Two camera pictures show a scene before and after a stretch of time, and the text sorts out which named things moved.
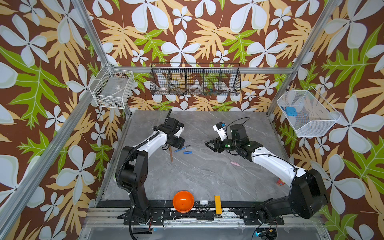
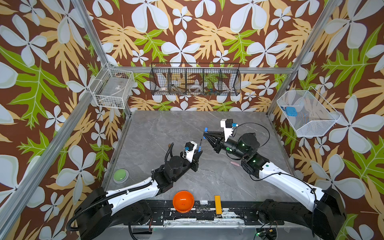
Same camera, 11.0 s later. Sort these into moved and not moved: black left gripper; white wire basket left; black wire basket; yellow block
Moved: black left gripper
Not moved: yellow block; white wire basket left; black wire basket
